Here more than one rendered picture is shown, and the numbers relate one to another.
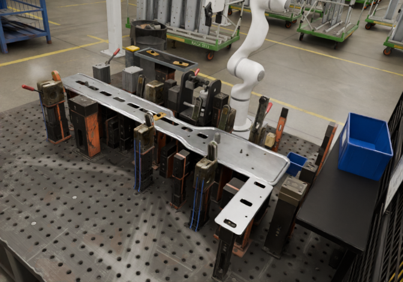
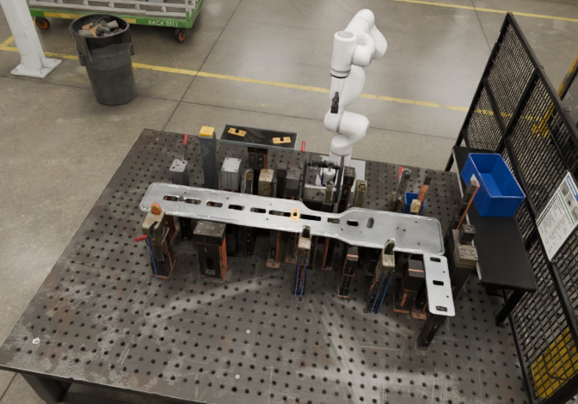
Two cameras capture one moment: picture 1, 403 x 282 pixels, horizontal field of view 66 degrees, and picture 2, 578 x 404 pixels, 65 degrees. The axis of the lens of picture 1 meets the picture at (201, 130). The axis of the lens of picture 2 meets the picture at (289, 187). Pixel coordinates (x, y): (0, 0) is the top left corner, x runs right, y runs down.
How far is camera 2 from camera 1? 112 cm
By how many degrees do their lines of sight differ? 23
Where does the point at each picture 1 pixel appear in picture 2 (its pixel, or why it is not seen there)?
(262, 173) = (429, 246)
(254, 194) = (438, 271)
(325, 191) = (486, 245)
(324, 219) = (501, 274)
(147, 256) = (358, 356)
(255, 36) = (356, 89)
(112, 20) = (18, 21)
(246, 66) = (352, 124)
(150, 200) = (316, 300)
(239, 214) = (441, 296)
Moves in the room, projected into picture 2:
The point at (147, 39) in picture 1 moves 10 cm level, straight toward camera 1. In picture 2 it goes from (109, 51) to (113, 56)
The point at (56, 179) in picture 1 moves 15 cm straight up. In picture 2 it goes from (212, 321) to (210, 302)
